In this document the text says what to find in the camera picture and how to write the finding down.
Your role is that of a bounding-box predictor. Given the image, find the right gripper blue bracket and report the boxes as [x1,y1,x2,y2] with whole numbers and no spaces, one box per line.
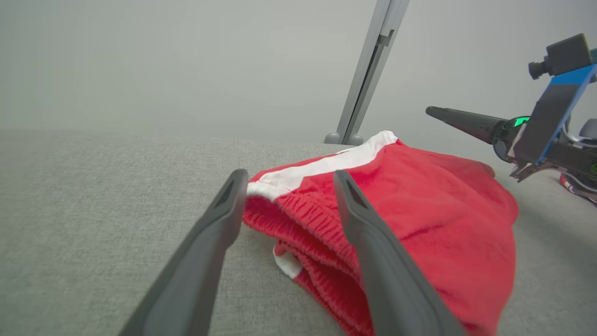
[425,64,597,182]

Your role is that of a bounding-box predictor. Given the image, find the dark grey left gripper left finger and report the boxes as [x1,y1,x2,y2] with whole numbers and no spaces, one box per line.
[119,169,249,336]

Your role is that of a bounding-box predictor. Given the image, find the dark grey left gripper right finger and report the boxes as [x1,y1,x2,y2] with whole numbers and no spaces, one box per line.
[333,170,467,336]

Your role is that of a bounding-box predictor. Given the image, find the red shorts white stripes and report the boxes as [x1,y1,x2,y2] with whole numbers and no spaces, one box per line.
[243,131,519,336]

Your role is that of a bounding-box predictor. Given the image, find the red basketball jersey white sleeves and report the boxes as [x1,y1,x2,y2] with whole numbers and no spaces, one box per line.
[559,174,597,206]

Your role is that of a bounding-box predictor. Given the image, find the grey fabric padded surface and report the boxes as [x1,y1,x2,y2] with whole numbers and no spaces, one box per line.
[0,128,597,336]

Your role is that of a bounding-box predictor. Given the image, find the grey metal partition post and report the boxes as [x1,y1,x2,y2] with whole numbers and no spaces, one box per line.
[336,0,411,145]

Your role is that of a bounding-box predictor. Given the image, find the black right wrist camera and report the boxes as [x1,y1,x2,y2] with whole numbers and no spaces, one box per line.
[528,34,594,80]

